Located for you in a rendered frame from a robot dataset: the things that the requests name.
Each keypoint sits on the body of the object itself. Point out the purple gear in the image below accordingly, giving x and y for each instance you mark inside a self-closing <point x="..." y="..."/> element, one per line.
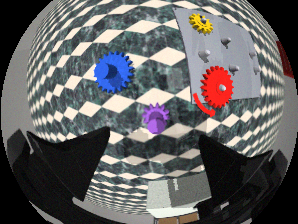
<point x="156" y="118"/>

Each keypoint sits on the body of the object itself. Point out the blue gear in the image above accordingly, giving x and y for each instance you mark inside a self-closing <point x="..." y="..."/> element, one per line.
<point x="113" y="71"/>

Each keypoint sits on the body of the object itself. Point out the yellow gear with black stripe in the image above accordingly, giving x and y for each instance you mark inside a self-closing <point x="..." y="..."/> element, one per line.
<point x="195" y="20"/>

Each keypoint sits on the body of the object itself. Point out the red gear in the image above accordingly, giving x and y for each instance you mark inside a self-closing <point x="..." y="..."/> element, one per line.
<point x="213" y="95"/>

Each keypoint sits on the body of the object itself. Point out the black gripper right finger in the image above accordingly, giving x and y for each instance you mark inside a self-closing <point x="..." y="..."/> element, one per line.
<point x="227" y="170"/>

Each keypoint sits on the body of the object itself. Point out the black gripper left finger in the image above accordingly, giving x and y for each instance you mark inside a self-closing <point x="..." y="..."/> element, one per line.
<point x="73" y="161"/>

